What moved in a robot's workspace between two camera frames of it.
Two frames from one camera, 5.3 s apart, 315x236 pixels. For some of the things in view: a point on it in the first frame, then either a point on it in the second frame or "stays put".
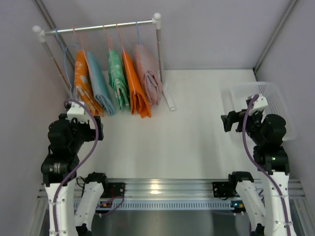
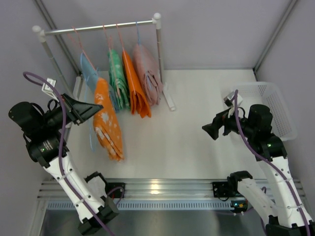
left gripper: (99, 127) → (71, 109)
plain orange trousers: (139, 102) stays put
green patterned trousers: (117, 79) stays put
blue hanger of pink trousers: (140, 44) stays put
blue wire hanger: (65, 47) → (89, 125)
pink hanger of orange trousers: (126, 62) stays put
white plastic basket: (234, 98) stays put
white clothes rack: (156, 19) stays put
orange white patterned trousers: (84, 84) → (105, 126)
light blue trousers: (102, 96) → (91, 75)
